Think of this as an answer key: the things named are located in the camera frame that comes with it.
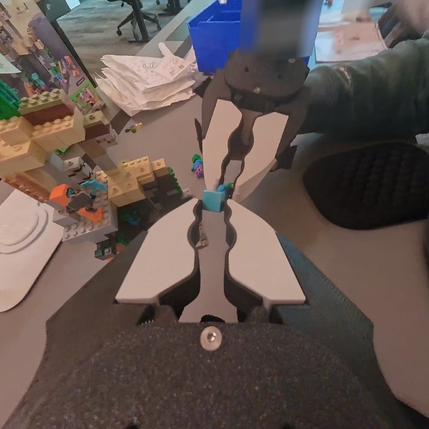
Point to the orange toy minifigure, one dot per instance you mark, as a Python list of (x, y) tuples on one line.
[(78, 201)]

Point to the blue plastic box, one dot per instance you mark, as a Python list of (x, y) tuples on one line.
[(214, 40)]

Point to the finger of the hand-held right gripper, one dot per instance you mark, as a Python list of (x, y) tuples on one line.
[(268, 140), (216, 134)]

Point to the grey desk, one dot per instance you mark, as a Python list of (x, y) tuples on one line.
[(352, 268)]

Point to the black mesh office chair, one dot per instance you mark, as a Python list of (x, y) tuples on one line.
[(368, 187)]

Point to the colourful toy set box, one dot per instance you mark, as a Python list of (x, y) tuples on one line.
[(40, 60)]

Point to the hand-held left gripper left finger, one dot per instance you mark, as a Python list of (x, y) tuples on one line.
[(157, 264)]

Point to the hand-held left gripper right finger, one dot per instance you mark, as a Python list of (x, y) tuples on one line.
[(268, 264)]

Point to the black swivel office chair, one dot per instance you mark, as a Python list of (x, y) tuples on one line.
[(137, 16)]

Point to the white lamp base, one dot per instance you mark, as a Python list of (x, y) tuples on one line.
[(20, 251)]

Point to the toy brick building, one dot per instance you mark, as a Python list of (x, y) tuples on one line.
[(67, 140)]

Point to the small colourful brick pieces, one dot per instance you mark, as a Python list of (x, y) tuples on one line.
[(134, 127)]

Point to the pile of white paper bags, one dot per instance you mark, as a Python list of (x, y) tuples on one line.
[(147, 80)]

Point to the person's right forearm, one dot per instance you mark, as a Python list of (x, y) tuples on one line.
[(368, 94)]

